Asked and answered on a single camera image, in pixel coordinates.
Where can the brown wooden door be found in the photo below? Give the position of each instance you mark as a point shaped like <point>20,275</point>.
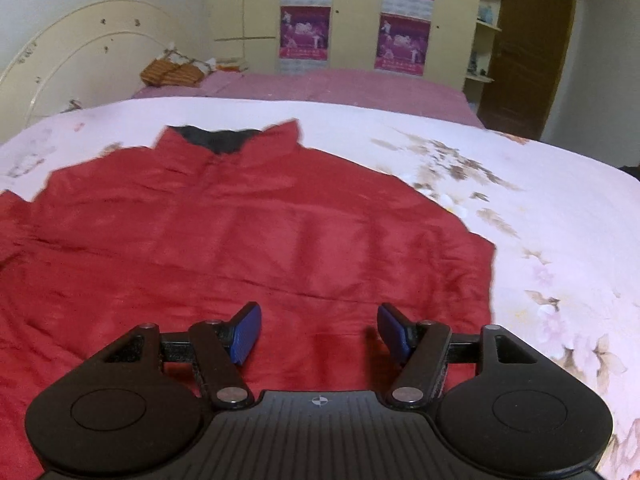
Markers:
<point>530,45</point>

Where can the cream curved headboard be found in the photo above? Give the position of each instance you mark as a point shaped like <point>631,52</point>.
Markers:
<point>100,60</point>

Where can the cream wall shelf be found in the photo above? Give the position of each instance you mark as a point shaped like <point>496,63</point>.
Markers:
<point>487,30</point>

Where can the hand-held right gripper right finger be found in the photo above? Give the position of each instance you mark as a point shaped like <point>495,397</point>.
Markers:
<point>391,332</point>

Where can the floral white bed sheet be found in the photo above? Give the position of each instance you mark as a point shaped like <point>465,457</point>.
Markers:
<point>550,230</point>

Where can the pink bed sheet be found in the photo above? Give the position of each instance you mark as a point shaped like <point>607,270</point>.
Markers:
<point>350,90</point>

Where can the red padded jacket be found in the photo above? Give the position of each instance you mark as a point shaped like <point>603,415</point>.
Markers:
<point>240,240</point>

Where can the wicker basket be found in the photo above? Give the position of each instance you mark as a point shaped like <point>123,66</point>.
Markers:
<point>187,71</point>
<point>156,74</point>

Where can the orange white bundle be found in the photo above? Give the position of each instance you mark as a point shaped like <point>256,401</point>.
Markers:
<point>227,65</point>

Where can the cream wardrobe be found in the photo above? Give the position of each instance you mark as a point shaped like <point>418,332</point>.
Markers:
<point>355,5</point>

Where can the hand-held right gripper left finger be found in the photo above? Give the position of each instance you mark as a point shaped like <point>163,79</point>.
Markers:
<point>246,332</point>

